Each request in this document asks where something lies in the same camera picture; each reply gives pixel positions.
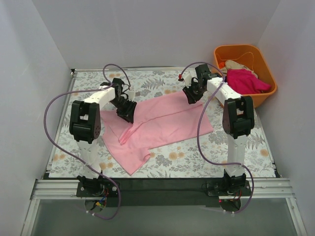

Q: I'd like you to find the purple cable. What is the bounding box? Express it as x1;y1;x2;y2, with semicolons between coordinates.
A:
178;61;254;214
43;63;137;220

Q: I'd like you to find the floral patterned table mat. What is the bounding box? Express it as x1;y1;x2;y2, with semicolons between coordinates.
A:
47;67;276;178

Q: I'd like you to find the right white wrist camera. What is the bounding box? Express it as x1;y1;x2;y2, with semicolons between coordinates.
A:
178;72;193;88

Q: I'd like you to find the orange plastic bin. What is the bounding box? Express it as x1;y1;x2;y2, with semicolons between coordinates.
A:
214;44;277;108

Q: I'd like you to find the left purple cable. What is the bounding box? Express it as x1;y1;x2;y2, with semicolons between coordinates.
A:
43;63;137;220

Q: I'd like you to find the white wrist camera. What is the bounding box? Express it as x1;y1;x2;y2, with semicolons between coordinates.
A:
178;72;193;88
124;90;140;101

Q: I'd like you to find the aluminium frame rail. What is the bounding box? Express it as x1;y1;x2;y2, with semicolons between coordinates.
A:
22;178;307;236

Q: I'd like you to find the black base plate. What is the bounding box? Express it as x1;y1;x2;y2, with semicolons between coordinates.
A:
76;177;251;208

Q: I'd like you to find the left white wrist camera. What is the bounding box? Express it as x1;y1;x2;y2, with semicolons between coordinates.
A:
124;90;140;101

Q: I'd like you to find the beige garment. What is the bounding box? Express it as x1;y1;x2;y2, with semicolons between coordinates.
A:
219;60;258;78

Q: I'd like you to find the magenta t shirt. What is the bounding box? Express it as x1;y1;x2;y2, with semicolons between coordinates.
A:
226;69;271;94

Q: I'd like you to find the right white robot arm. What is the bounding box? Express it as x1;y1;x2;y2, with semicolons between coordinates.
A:
178;62;254;196

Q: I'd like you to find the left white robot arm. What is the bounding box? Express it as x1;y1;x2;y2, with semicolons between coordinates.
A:
69;78;137;197

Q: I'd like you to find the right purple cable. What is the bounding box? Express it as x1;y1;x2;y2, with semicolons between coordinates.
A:
178;61;254;214

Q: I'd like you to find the light pink t shirt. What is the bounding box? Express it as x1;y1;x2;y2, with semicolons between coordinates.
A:
100;91;214;175

